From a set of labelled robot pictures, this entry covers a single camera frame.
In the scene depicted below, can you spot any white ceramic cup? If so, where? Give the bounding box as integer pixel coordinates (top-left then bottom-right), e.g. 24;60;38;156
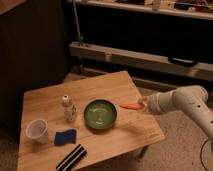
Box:
25;119;49;144

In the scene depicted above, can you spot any black case handle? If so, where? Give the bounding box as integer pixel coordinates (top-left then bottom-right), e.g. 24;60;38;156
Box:
168;57;198;67

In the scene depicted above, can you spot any wooden table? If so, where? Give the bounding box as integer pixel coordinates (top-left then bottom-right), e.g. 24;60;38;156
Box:
21;71;165;169

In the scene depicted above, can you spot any cluttered upper shelf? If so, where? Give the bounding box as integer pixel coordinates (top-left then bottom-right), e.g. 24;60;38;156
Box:
75;0;213;21

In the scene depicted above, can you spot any black cable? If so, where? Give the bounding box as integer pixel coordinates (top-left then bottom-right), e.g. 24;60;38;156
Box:
199;138;213;171

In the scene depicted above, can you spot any small white patterned bottle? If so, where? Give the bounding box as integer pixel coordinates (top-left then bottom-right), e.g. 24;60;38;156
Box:
62;95;77;122

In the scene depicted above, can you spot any blue sponge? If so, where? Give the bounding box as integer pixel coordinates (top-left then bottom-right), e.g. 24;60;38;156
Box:
54;129;77;146

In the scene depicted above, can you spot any orange pepper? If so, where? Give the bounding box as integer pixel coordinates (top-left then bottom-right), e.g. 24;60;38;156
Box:
119;103;144;110

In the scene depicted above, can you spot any green ceramic bowl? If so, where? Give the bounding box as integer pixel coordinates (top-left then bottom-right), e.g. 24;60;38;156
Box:
84;99;117;130

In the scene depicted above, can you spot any black white striped cloth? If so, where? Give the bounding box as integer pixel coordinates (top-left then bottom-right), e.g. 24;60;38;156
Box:
56;144;87;171

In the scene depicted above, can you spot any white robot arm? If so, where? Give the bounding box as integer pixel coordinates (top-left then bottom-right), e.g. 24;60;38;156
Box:
138;85;213;141

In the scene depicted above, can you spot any long metal case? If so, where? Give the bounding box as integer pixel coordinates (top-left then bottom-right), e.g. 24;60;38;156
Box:
69;42;213;81

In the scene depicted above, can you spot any metal pole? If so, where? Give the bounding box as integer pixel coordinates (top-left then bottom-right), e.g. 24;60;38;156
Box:
72;0;83;46

